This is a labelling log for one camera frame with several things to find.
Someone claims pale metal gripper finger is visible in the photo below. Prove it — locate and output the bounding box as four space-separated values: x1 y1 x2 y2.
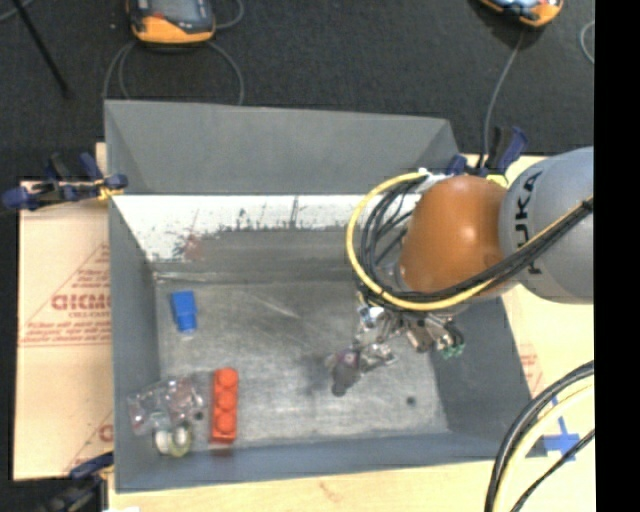
323 343 365 372
363 341 400 370

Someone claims dark purple cylinder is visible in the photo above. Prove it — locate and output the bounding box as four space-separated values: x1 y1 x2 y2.
331 352 362 398

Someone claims grey metal bin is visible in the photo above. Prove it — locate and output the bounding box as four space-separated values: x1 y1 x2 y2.
103 98 534 494

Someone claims orange-red studded block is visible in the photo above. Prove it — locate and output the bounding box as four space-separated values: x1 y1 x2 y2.
208 367 240 445

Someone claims blue plastic block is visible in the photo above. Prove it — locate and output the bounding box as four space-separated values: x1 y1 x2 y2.
170 290 200 335

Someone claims clear plastic packet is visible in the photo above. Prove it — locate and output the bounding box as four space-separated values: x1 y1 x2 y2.
126 376 206 437

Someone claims white and yellow tape roll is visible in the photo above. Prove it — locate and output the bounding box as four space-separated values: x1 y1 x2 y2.
152 423 195 458

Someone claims black cylinder on white bracket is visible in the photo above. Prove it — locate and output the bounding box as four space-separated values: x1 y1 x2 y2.
442 319 466 349

